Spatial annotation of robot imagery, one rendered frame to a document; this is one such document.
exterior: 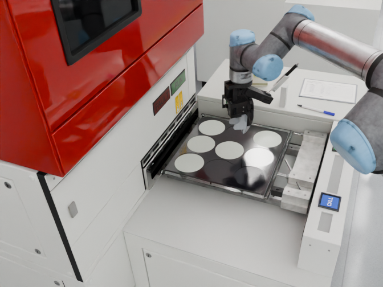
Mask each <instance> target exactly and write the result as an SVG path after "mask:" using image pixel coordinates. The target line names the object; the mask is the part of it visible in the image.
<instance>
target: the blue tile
mask: <svg viewBox="0 0 383 287"><path fill-rule="evenodd" d="M338 204H339V198H336V197H333V196H328V195H324V194H323V195H322V198H321V202H320V205H322V206H326V207H330V208H335V209H337V208H338Z"/></svg>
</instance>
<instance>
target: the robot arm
mask: <svg viewBox="0 0 383 287"><path fill-rule="evenodd" d="M255 41H256V39H255V34H254V32H253V31H251V30H246V29H240V30H235V31H233V32H232V33H231V34H230V44H229V47H230V53H229V80H226V81H224V95H222V108H227V111H228V115H229V116H230V119H229V124H232V125H234V127H233V128H234V129H235V130H242V133H243V134H245V133H246V132H247V131H248V129H249V127H250V125H251V124H252V121H253V119H254V102H253V100H252V98H254V99H256V100H259V101H261V102H263V103H265V104H269V105H270V104H271V102H272V100H273V99H274V98H273V97H272V95H271V94H270V93H269V92H267V91H263V90H261V89H258V88H255V87H253V86H251V85H252V80H253V75H255V76H256V77H259V78H261V79H262V80H264V81H273V80H275V79H277V78H278V77H279V76H280V74H281V71H282V69H283V66H284V65H283V61H282V59H283V58H284V57H285V56H286V55H287V53H288V52H289V51H290V50H291V48H292V47H293V46H294V45H296V46H298V47H300V48H301V49H303V50H305V51H307V52H309V53H311V54H313V55H315V56H317V57H318V58H321V59H323V60H324V61H326V62H328V63H330V64H332V65H334V66H335V67H337V68H339V69H342V70H343V71H345V72H347V73H349V74H351V75H353V76H355V77H357V78H358V79H360V80H362V81H364V82H365V85H366V87H367V88H368V89H369V90H368V91H367V93H366V94H364V95H363V97H362V98H361V99H360V100H359V101H358V102H357V103H356V105H355V106H354V107H353V108H352V109H351V110H350V111H349V112H348V113H347V114H346V116H345V117H344V118H343V119H341V120H340V121H339V122H338V123H337V126H336V127H335V128H334V129H333V130H332V132H331V134H330V137H329V138H330V142H331V144H332V146H333V147H334V148H335V150H336V151H337V152H338V153H339V154H340V155H341V156H342V157H343V158H344V159H345V160H346V162H348V163H349V164H350V165H351V166H352V167H353V168H354V169H356V170H357V171H358V172H360V173H362V174H365V175H367V174H369V173H372V174H377V175H382V176H383V51H381V50H379V49H377V48H375V47H372V46H370V45H368V44H365V43H363V42H361V41H359V40H356V39H353V38H351V37H349V36H347V35H344V34H342V33H340V32H338V31H335V30H333V29H331V28H328V27H326V26H323V25H322V24H319V23H316V22H315V17H314V16H313V14H312V13H311V12H310V11H309V10H308V9H307V8H305V7H304V6H302V5H293V6H292V7H291V9H290V10H289V11H288V12H287V13H285V14H284V16H283V18H282V19H281V20H280V21H279V23H278V24H277V25H276V26H275V27H274V28H273V30H272V31H271V32H270V33H269V34H268V35H267V37H266V38H265V39H264V40H263V41H262V42H261V44H260V45H257V44H256V43H255ZM223 99H225V100H226V104H225V105H224V104H223Z"/></svg>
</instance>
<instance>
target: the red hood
mask: <svg viewBox="0 0 383 287"><path fill-rule="evenodd" d="M203 34H204V19H203V0H0V160H3V161H6V162H10V163H14V164H16V165H20V166H24V167H28V168H30V169H34V170H38V171H41V172H44V173H47V174H51V175H55V176H58V177H62V178H63V177H64V176H65V175H66V174H67V173H68V172H69V171H70V170H71V169H72V168H73V167H74V166H75V165H76V164H77V163H78V162H79V161H80V160H81V159H82V158H83V157H84V156H85V155H86V154H87V153H88V152H89V151H90V150H91V149H92V148H93V147H94V146H95V145H96V144H97V143H98V142H99V141H100V140H101V139H102V138H103V137H104V136H105V135H106V134H107V133H108V131H109V130H110V129H111V128H112V127H113V126H114V125H115V124H116V123H117V122H118V121H119V120H120V119H121V118H122V117H123V116H124V115H125V114H126V113H127V112H128V111H129V110H130V109H131V108H132V107H133V106H134V105H135V104H136V103H137V102H138V101H139V99H140V98H142V97H143V95H144V94H146V93H147V91H148V90H150V89H151V87H152V86H154V85H155V83H156V82H158V81H159V79H160V78H162V77H163V75H164V74H166V73H167V72H168V70H169V69H170V68H171V67H172V66H173V65H174V64H175V63H176V62H177V61H178V60H179V59H180V58H181V57H182V56H183V55H184V54H185V53H186V52H187V51H188V50H189V49H190V48H191V47H192V46H193V45H194V44H195V43H196V42H197V41H198V40H199V39H200V37H201V36H202V35H203Z"/></svg>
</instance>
